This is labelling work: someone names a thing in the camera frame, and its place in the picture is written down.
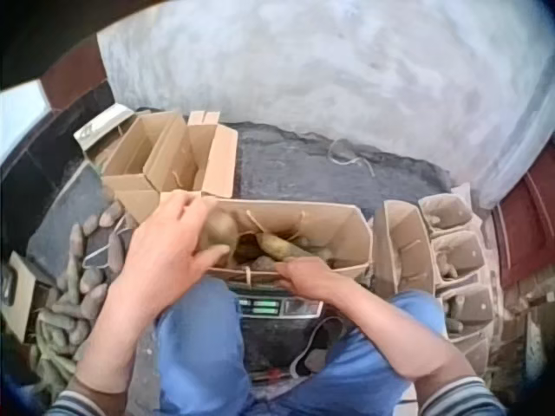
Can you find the empty open cardboard box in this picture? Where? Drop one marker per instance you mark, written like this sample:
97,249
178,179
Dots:
173,147

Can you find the digital weighing scale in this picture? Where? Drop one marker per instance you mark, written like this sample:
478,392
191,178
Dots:
269,320

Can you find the small brown sweet potato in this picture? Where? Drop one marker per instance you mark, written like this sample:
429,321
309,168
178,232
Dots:
264,262

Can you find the red wooden door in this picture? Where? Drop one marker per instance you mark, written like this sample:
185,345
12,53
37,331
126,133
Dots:
526,225

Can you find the dark reddish sweet potato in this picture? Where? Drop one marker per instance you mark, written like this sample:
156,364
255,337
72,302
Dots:
247,253

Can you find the person's right fingers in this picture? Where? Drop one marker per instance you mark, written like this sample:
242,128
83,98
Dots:
295,271

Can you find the dark grey floor mat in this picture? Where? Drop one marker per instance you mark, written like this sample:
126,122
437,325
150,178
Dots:
312,182

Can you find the person's left hand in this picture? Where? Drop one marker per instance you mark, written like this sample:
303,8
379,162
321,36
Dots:
160,255

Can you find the small open carton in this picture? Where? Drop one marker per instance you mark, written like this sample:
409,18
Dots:
19,290

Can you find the round pale sweet potato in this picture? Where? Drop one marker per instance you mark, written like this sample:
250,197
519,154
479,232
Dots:
220,229

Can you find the person's legs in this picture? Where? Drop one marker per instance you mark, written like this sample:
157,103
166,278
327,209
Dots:
204,355

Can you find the white plastic sheet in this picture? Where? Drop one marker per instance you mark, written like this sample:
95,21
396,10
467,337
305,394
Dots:
520,147

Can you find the long yellowish sweet potato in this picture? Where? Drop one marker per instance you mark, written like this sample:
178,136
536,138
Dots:
282,247

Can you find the person's right hand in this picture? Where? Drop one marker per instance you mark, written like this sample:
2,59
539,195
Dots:
314,279

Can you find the pile of sweet potatoes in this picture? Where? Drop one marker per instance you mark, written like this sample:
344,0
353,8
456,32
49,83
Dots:
73,303

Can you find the white flat carton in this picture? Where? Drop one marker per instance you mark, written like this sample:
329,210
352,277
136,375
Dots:
99,123

